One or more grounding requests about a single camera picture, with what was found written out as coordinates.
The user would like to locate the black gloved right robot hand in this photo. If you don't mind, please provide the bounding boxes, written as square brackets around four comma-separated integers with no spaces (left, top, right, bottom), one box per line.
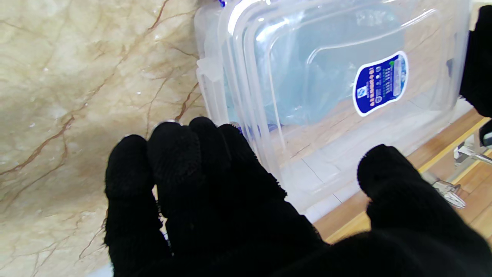
[104,117,492,277]

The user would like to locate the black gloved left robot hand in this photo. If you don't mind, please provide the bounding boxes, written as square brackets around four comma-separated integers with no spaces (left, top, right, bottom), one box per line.
[459,5,492,118]

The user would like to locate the clear plastic lid blue label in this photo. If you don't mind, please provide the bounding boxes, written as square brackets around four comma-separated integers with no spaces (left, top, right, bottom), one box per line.
[217,0,472,213]

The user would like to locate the clear plastic bag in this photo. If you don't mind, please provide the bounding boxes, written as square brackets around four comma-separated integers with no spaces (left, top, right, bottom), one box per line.
[227,8,408,126]

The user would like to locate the grey base cabinets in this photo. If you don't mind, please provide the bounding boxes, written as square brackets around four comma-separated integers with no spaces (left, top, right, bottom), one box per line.
[286,98,475,224]

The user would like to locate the wooden kitchen countertop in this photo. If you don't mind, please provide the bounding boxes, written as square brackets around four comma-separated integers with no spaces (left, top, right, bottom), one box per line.
[313,108,492,247]

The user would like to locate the steel kitchen faucet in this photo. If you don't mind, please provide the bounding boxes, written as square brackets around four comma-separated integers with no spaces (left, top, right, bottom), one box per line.
[423,131,492,210]

